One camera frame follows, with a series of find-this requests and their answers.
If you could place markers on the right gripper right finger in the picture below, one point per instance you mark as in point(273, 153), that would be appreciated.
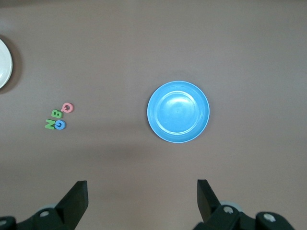
point(211, 208)

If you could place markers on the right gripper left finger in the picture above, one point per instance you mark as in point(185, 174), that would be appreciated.
point(72, 206)

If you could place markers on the blue uppercase letter G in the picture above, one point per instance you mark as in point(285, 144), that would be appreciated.
point(61, 124)

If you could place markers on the green uppercase letter N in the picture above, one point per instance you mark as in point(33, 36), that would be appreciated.
point(50, 124)

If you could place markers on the green uppercase letter B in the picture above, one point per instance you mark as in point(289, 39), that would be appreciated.
point(57, 113)

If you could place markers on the blue plate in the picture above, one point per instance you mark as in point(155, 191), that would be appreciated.
point(178, 112)

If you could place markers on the cream plate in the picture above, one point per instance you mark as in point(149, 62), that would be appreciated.
point(3, 64)

